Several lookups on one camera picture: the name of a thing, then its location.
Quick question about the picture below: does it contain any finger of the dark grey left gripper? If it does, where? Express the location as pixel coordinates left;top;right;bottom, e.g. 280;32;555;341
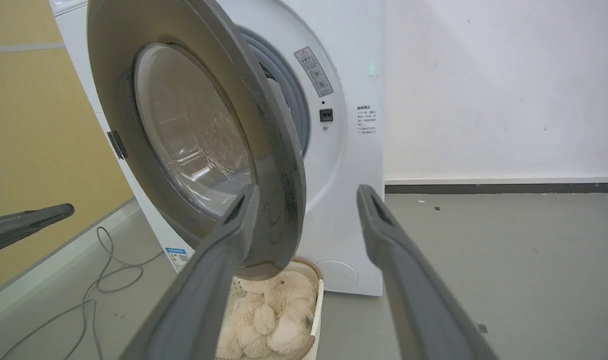
120;184;260;360

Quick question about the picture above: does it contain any dark grey pointed right gripper left finger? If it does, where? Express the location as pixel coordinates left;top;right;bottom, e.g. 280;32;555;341
0;203;75;257

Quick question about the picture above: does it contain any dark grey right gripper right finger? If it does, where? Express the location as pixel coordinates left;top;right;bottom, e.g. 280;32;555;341
356;184;499;360

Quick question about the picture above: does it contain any grey round washing machine door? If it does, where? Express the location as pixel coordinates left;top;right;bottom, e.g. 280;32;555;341
87;0;307;281

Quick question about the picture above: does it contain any white front-load washing machine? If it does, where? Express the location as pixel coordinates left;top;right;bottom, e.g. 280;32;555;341
49;0;387;297

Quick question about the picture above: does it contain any cream plush teddy bear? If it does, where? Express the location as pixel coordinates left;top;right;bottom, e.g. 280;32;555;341
216;270;318;360

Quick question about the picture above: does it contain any white laundry basket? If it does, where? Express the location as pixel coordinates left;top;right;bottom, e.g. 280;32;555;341
215;256;325;360

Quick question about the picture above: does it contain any thin grey floor cable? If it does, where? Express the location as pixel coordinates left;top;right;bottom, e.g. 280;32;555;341
1;226;164;360

